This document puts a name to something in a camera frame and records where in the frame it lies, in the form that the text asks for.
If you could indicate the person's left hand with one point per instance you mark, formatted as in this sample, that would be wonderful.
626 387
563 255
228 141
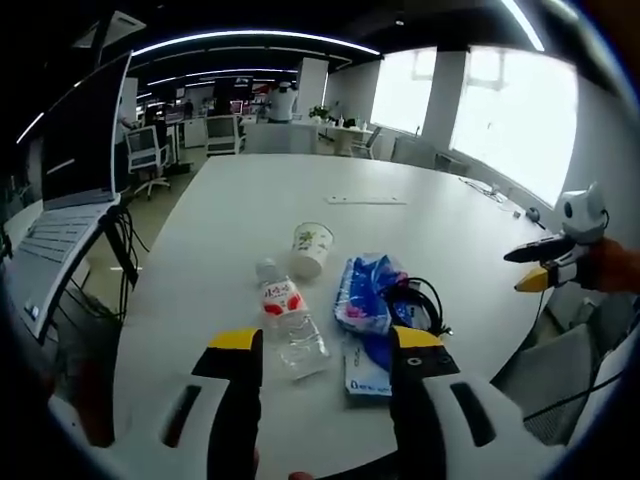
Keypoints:
302 476

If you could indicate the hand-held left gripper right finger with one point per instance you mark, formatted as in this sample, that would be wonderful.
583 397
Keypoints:
425 425

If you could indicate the blue tissue packet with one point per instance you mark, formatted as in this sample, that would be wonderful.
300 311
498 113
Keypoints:
362 295

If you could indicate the small round white table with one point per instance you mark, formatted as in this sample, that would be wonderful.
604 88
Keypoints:
345 137

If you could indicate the grey mesh chair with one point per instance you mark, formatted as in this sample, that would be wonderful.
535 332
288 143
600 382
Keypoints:
369 142

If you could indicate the white and blue booklet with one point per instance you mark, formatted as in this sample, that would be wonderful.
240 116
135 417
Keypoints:
362 372

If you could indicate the white paper cup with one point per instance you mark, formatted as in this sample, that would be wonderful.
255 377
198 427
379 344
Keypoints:
311 250

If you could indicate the green potted plant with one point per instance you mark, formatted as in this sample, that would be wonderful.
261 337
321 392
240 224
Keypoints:
319 112

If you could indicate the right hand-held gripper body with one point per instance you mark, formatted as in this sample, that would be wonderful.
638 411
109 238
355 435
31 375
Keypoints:
582 210

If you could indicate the clear plastic water bottle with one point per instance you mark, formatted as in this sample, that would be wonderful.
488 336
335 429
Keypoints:
292 320

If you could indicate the grey office chair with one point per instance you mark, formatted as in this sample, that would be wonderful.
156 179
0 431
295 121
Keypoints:
550 385

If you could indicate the white mesh office chair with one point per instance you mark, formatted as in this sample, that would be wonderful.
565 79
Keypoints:
145 155
224 132

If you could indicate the person's right hand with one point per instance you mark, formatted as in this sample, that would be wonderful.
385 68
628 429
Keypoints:
607 265

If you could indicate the silver laptop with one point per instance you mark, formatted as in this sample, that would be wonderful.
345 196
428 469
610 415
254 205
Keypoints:
75 175

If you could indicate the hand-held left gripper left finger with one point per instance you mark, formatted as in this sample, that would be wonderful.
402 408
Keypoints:
150 415

